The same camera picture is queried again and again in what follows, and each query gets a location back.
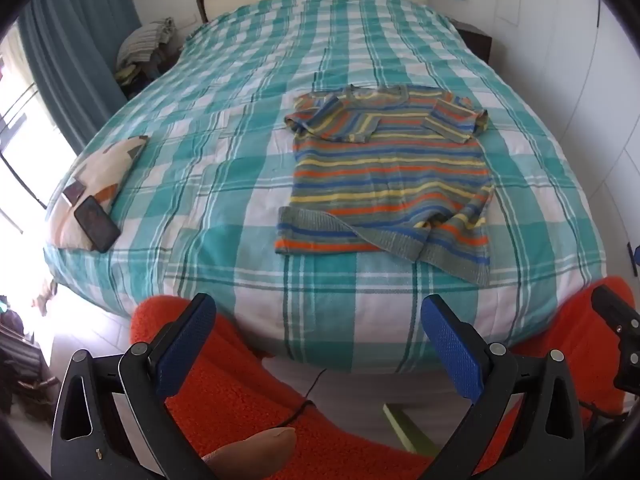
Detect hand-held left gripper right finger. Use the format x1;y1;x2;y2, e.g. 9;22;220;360
420;294;586;480

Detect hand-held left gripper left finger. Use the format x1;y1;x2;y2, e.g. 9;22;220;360
50;292;221;480

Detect striped knit sweater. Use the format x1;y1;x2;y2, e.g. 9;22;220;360
274;85;496;287

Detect pile of clothes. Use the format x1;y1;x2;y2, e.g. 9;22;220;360
116;17;176;86

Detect person's left hand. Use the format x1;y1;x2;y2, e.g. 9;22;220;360
201;427;297;480

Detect orange fleece pants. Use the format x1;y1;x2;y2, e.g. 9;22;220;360
130;275;626;480

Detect green bar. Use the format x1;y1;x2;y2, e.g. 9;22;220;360
382;402;441;457

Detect black smartphone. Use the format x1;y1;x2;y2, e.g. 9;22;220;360
74;196;122;254

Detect dark furniture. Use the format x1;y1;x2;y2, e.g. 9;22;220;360
0;295;51;416

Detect teal checked bedspread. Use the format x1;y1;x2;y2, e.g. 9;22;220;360
44;0;608;373

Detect white wardrobe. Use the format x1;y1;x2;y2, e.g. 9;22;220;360
492;0;640;281

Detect patterned cream pillow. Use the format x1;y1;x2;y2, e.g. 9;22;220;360
47;135;150;252

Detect window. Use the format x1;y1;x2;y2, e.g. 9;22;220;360
0;35;76;241

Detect dark wooden nightstand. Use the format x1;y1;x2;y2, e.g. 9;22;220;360
452;19;493;66

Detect teal curtain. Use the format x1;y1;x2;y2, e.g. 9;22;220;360
17;0;143;153

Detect black cable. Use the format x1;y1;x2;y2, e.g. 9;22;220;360
290;367;328;428

